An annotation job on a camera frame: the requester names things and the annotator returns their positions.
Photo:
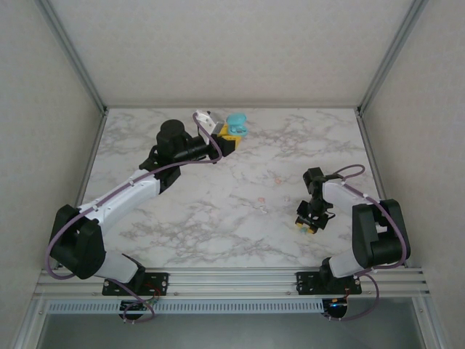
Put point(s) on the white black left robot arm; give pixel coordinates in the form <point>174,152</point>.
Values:
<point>123,200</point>

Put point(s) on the teal earbud charging case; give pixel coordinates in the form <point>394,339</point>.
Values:
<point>236,120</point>

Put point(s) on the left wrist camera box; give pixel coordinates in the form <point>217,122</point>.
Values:
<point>205,118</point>

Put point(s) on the wide aluminium base rail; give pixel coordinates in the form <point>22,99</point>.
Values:
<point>232,283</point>

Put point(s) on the black controller board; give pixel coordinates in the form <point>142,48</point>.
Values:
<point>132,307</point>
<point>336,305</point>

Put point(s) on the aluminium frame post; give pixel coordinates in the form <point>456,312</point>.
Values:
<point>428,323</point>
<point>32,323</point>
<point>389,58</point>
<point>76,58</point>

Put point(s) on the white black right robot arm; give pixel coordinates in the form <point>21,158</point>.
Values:
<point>336,196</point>

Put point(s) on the aluminium frame rail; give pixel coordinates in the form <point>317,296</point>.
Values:
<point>89,163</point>
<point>370,152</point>
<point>232,106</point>

